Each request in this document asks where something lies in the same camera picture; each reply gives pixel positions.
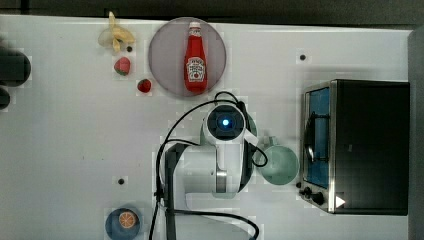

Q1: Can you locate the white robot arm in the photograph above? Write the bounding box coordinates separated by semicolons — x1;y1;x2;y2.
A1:
162;103;257;240

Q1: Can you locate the red ketchup bottle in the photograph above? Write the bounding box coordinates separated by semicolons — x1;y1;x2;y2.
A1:
184;21;208;94

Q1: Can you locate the red toy strawberry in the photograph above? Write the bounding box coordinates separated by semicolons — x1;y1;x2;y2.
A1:
137;79;152;93

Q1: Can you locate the grey round plate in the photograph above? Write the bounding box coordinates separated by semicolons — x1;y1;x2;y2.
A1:
148;17;227;97

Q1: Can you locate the mint green cup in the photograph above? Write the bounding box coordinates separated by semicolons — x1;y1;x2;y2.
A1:
255;136;299;185

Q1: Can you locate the pink toy strawberry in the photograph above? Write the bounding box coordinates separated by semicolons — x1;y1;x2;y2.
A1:
114;57;131;76

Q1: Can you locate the toy orange slice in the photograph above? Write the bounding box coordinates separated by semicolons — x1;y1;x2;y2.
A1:
119;211;137;229

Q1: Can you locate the peeled toy banana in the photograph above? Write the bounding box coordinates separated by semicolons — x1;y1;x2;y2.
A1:
98;11;135;52

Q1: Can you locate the blue bowl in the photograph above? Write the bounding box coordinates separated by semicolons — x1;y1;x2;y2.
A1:
105;208;141;240

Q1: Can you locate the silver toaster oven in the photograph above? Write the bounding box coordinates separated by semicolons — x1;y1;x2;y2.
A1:
297;79;410;216

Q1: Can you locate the large black utensil holder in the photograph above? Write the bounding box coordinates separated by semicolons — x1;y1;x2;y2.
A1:
0;48;31;87

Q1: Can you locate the small black utensil holder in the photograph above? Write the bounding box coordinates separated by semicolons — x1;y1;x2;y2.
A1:
0;88;11;110

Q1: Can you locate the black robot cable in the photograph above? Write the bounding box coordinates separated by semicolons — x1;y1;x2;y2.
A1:
148;91;269;240

